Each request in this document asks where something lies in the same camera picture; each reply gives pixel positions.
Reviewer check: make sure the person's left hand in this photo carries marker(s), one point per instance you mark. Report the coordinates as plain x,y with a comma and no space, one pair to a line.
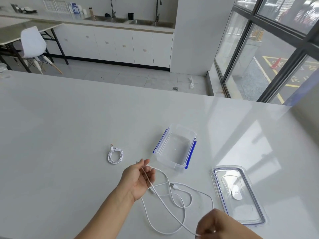
134,181

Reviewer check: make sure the person's right hand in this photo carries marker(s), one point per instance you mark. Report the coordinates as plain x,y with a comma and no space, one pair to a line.
219,226

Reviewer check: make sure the clear container with blue clips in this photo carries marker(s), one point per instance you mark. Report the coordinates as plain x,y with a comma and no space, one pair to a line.
175,146

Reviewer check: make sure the person's left forearm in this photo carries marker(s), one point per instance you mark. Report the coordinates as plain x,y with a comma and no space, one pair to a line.
107,216

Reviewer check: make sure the clear container lid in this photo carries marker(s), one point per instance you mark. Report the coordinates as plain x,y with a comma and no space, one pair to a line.
239,209

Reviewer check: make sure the blue white box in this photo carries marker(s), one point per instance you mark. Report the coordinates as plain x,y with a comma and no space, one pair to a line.
74,8

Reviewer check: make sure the crumpled white paper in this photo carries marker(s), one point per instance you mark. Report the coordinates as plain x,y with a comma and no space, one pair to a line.
191,83

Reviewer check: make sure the white kitchen cabinet counter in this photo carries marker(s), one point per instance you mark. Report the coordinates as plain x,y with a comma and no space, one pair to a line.
117,44

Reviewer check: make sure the steel sink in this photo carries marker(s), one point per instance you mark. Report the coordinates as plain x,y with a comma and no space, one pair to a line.
142,22
97,18

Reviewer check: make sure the black cup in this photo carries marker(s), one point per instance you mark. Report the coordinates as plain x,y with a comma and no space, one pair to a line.
130,16

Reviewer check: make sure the dark curved faucet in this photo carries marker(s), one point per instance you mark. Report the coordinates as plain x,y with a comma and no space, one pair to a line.
112,8
157,11

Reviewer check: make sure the orange traffic cone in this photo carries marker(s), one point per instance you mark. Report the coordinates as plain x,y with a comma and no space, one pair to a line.
276,63

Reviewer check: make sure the white plastic chair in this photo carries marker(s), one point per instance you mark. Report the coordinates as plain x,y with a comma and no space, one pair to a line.
32,42

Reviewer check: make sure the brown bottle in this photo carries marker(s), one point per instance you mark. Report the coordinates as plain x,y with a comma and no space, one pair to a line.
90,12

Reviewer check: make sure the white slatted rack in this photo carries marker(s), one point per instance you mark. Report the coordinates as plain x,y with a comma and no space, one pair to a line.
56,5

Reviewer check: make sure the beige table black legs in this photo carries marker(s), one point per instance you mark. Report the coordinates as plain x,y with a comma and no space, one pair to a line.
10,32

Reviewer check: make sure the black tray with items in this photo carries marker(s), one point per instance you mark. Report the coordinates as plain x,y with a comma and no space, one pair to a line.
25,9

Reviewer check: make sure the dark window frame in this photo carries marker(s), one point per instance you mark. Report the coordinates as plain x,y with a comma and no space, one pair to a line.
283,77

